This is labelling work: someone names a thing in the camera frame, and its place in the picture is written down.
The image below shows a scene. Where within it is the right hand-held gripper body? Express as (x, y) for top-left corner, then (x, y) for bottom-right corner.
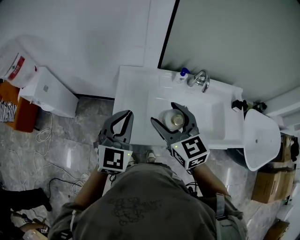
(165, 131), (210, 171)

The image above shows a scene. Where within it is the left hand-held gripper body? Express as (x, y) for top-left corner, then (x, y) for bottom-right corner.
(93, 133), (134, 175)

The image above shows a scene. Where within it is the white bottle with gold cap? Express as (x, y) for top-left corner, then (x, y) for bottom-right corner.
(158, 108), (186, 132)

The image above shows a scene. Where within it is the person's right forearm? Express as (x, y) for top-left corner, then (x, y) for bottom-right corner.
(191, 162), (230, 197)

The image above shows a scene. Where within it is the person's left forearm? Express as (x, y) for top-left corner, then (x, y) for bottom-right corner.
(73, 168), (111, 209)

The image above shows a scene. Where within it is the white sink counter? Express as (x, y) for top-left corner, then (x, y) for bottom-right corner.
(113, 65), (245, 150)

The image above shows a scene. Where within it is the person's right shoe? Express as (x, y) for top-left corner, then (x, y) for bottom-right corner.
(146, 150), (157, 164)

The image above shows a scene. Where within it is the chrome faucet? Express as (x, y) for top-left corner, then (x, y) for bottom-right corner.
(187, 70), (210, 93)

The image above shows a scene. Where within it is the white soap dispenser, blue pump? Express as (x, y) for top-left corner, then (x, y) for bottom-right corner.
(175, 67), (190, 84)

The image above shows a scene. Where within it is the dark round bin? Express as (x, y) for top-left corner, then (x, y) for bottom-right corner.
(225, 147), (249, 169)

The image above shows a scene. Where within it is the person's grey printed shirt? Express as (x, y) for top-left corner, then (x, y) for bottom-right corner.
(47, 162), (248, 240)

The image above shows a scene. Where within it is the white rectangular box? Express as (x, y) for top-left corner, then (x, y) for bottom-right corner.
(18, 66), (79, 118)

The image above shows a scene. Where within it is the white loose wash basin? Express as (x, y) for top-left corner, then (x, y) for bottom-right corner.
(243, 108), (282, 172)

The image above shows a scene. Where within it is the brown cardboard box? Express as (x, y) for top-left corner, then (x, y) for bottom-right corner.
(250, 164), (296, 204)

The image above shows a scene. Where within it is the orange box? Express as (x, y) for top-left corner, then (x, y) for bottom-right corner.
(0, 81), (39, 134)

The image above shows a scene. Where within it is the grey mirror with black edge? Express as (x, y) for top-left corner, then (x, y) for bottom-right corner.
(157, 0), (300, 102)

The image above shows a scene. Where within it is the black clothing bundle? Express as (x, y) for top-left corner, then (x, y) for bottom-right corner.
(0, 187), (53, 240)

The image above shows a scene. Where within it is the black and white striped cloth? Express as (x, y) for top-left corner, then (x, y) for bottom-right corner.
(0, 99), (18, 123)

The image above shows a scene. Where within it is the white bag with red label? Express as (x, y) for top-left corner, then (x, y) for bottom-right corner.
(0, 39), (38, 89)

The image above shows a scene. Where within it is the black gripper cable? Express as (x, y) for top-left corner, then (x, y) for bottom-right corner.
(186, 168), (200, 196)

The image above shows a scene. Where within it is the grey shoulder strap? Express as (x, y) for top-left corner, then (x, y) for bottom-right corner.
(215, 193), (227, 221)

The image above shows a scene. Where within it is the white cable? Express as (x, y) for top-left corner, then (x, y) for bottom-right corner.
(19, 109), (90, 195)

